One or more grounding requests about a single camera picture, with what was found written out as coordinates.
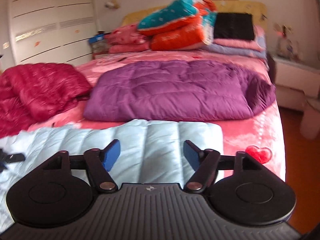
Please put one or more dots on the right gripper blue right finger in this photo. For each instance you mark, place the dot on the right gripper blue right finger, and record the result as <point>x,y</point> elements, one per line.
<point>204,164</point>

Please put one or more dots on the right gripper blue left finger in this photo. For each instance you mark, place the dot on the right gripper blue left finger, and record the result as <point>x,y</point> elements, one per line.
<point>99,164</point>

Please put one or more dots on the light blue down jacket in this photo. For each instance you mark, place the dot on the light blue down jacket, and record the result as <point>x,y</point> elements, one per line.
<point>150,151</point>

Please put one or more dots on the purple down jacket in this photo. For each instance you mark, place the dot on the purple down jacket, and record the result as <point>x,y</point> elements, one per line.
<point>178,90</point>

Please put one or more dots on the crimson red down jacket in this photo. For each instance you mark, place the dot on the crimson red down jacket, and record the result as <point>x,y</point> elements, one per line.
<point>32,93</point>

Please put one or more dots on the pink waste bin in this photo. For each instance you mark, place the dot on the pink waste bin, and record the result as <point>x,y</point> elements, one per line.
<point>309,126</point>

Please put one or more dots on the white bedside nightstand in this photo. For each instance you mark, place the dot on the white bedside nightstand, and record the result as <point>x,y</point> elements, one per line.
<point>295,82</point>

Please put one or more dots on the pink lavender folded blankets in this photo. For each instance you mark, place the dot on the pink lavender folded blankets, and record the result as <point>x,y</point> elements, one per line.
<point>255,48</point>

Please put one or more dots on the blue box on shelf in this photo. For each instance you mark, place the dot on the blue box on shelf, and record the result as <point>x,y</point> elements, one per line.
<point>101,35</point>

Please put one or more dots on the pink folded quilt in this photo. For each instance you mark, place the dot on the pink folded quilt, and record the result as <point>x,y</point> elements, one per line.
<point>127,39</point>

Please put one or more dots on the black cushion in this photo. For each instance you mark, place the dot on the black cushion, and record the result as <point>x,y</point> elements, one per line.
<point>231,25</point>

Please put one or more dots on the teal orange folded quilt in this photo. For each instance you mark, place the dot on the teal orange folded quilt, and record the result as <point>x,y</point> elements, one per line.
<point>182,25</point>

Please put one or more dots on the framed child photo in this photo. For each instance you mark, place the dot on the framed child photo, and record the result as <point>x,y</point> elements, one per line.
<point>287,48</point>

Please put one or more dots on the white sliding wardrobe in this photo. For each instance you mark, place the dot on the white sliding wardrobe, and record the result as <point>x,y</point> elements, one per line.
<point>57,31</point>

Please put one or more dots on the wall power sockets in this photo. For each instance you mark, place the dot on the wall power sockets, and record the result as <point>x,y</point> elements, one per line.
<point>281,28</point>

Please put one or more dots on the wall lamp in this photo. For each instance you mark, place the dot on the wall lamp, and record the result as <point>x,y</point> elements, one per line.
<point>112,4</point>

